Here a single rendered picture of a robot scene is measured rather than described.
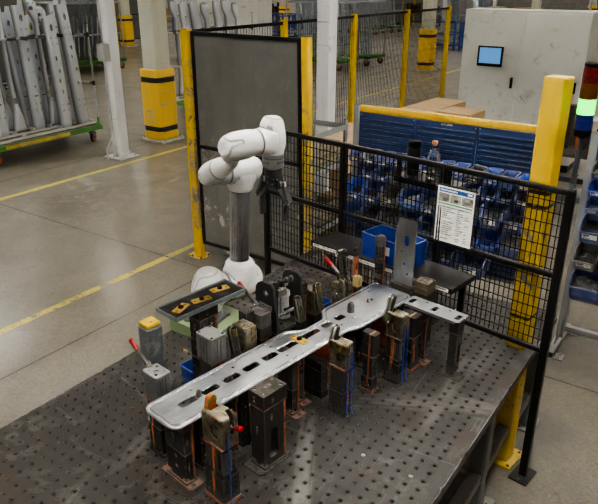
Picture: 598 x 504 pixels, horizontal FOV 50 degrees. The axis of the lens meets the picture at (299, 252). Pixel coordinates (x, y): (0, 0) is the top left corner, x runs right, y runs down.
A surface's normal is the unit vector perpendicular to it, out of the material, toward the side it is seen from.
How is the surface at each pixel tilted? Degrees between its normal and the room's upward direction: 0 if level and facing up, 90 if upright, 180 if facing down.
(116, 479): 0
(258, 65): 89
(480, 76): 90
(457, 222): 90
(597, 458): 0
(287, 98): 90
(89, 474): 0
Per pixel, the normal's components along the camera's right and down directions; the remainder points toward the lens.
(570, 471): 0.00, -0.92
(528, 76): -0.57, 0.32
